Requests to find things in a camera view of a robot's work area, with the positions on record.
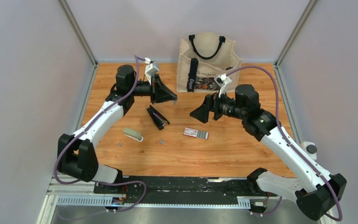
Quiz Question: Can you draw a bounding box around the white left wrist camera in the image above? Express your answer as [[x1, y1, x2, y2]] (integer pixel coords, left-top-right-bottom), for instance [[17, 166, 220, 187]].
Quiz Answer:
[[145, 57, 159, 84]]

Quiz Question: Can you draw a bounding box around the red staples box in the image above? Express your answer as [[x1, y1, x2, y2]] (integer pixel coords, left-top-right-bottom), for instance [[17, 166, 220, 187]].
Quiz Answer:
[[183, 127, 209, 140]]

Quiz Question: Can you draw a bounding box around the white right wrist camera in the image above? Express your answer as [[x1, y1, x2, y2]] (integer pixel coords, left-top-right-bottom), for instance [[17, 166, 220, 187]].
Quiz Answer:
[[214, 74, 232, 98]]

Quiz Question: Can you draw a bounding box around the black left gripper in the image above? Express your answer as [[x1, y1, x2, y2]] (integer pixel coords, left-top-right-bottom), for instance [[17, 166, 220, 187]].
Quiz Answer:
[[129, 74, 177, 105]]

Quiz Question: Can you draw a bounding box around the aluminium frame rail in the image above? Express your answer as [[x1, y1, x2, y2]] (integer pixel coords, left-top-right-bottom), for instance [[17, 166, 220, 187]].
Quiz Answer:
[[37, 176, 337, 224]]

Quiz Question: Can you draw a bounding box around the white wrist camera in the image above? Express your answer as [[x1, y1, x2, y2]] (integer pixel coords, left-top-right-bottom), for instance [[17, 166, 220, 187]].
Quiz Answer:
[[145, 57, 159, 84], [214, 74, 232, 98]]

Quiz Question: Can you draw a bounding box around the black stapler base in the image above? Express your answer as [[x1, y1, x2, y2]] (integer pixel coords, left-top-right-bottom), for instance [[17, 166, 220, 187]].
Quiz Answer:
[[146, 105, 170, 130]]

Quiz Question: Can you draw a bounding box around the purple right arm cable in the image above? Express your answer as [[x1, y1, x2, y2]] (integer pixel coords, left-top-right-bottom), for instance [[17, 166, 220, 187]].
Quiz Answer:
[[225, 65, 343, 222]]

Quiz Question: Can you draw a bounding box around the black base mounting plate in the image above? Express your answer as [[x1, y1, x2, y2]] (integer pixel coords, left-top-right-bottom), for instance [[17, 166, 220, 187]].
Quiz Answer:
[[94, 176, 272, 206]]

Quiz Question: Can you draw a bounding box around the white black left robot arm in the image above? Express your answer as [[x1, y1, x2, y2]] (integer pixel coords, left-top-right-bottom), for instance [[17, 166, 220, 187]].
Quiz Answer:
[[54, 61, 178, 194]]

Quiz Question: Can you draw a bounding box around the white plastic bottle black cap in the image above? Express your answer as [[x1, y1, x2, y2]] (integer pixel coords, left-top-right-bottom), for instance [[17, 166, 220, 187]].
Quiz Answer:
[[299, 141, 317, 161]]

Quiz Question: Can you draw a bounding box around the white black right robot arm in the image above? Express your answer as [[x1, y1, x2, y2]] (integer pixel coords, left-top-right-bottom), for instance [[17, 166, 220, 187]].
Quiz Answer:
[[190, 84, 347, 221]]

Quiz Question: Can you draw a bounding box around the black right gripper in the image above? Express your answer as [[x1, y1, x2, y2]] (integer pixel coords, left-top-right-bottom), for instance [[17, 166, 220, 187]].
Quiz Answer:
[[189, 88, 246, 124]]

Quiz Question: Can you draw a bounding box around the beige canvas tote bag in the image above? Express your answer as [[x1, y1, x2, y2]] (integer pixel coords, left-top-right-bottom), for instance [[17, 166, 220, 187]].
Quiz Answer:
[[176, 31, 243, 92]]

